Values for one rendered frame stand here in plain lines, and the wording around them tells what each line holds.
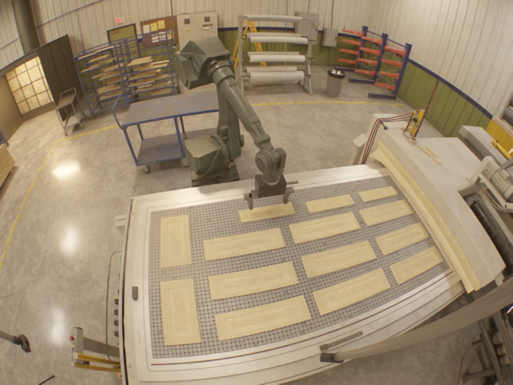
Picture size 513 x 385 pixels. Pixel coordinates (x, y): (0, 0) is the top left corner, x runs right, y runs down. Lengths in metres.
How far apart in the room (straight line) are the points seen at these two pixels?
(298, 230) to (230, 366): 1.22
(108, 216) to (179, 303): 2.33
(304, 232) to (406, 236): 1.04
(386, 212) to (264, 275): 1.39
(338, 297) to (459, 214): 1.54
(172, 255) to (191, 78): 1.44
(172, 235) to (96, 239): 1.81
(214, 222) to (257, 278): 0.64
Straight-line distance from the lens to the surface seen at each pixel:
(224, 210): 2.15
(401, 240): 2.39
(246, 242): 1.93
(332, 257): 1.97
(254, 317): 1.71
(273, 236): 1.98
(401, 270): 2.22
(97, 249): 3.54
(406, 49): 7.99
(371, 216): 2.38
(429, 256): 2.49
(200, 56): 1.89
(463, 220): 2.65
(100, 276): 3.31
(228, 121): 2.32
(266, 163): 1.55
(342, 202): 2.35
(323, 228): 2.10
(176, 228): 2.09
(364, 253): 2.11
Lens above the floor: 2.56
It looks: 48 degrees down
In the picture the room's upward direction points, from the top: 2 degrees clockwise
